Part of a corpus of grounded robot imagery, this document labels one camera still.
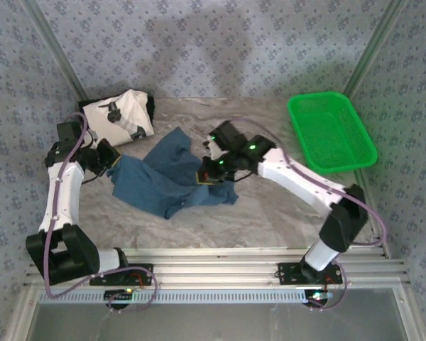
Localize controller board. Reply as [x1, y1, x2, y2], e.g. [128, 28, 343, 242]
[303, 289, 333, 308]
[104, 289, 135, 310]

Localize green plastic mesh basket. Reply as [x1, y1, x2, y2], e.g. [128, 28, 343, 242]
[286, 90, 378, 174]

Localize aluminium rail frame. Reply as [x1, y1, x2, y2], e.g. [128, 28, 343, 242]
[24, 247, 411, 288]

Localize left controller board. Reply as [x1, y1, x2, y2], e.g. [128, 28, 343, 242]
[104, 289, 135, 310]

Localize grey metal panel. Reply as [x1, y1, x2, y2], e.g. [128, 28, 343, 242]
[28, 288, 418, 341]

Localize grey slotted cable duct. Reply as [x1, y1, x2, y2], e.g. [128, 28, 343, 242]
[38, 288, 327, 305]

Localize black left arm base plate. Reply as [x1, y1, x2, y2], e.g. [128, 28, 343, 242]
[89, 263, 154, 287]

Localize aluminium corner post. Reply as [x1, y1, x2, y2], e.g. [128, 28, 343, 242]
[342, 0, 409, 96]
[23, 0, 89, 102]

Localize blue t-shirt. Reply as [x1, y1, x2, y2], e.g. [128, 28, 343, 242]
[106, 126, 239, 221]

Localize right controller board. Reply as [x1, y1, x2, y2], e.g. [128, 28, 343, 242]
[303, 289, 333, 308]

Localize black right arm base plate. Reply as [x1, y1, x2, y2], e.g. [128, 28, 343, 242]
[277, 261, 344, 285]

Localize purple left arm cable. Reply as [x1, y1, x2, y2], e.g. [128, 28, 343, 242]
[42, 112, 159, 315]

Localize aluminium table side rail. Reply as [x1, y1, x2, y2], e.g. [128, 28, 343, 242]
[354, 169, 391, 259]

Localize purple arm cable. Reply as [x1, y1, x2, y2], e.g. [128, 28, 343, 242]
[234, 119, 388, 313]
[42, 112, 159, 315]

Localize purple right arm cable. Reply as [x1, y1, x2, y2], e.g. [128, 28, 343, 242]
[234, 119, 388, 313]

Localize white printed folded t-shirt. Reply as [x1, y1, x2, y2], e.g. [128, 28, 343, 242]
[82, 88, 155, 147]

